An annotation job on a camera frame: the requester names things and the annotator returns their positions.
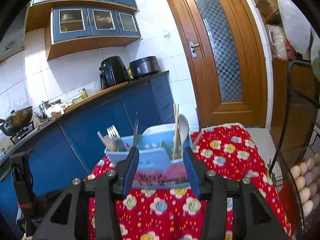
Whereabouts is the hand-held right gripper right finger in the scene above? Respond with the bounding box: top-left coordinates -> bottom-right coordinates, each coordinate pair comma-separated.
184,147 -> 292,240

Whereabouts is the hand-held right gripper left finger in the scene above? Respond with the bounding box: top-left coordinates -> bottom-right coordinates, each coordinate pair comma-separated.
31,147 -> 140,240

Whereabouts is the light blue plastic utensil box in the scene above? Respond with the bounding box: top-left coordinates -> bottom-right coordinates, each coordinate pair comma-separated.
104,124 -> 199,189

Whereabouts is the beige plastic chopstick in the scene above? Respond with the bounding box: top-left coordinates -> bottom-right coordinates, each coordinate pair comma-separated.
97,131 -> 110,152
104,135 -> 127,152

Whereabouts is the beige plastic spoon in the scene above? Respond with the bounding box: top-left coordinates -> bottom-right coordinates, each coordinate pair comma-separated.
178,114 -> 190,155

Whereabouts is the red smiley flower tablecloth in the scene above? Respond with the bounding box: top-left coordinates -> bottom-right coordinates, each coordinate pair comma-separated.
84,123 -> 293,240

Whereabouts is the gas stove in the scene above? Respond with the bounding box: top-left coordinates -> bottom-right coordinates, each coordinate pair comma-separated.
10,121 -> 38,144

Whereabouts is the metal wok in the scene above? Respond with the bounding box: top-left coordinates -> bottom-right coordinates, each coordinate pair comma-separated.
0,106 -> 34,137

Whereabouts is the blue kitchen counter cabinet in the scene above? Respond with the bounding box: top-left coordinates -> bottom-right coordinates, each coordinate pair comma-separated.
0,71 -> 175,233

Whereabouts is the metal kettle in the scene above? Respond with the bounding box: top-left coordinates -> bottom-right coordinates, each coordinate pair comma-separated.
34,101 -> 54,120

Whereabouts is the black air fryer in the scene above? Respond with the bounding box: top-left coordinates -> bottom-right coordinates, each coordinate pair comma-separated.
99,56 -> 130,90

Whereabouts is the pile of eggs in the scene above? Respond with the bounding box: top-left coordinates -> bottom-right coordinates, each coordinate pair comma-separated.
290,154 -> 320,217

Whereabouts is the dark rice cooker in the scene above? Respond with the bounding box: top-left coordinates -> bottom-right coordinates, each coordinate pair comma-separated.
129,56 -> 160,79

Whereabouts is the wooden cupboard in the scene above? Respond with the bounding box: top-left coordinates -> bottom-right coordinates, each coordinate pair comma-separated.
271,59 -> 320,135

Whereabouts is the wooden door with glass pane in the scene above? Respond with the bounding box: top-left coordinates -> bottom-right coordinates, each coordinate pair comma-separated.
161,0 -> 272,128

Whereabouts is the grey range hood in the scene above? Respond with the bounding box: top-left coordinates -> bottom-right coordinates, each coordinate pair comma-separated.
0,5 -> 28,63

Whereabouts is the clear bag of packets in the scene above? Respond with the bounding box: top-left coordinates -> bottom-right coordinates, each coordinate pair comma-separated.
266,24 -> 298,61

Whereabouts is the white plastic bag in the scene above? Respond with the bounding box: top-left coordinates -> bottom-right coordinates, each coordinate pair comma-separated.
275,0 -> 315,54

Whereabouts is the metal door handle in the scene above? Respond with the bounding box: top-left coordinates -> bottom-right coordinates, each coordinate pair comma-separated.
189,41 -> 200,58

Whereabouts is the black wire rack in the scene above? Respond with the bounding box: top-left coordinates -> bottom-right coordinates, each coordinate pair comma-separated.
270,60 -> 320,240

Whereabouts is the blue wall cabinet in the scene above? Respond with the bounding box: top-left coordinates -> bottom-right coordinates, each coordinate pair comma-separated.
25,0 -> 142,61

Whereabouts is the wooden wall shelf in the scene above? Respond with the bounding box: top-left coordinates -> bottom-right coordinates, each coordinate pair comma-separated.
246,0 -> 283,23

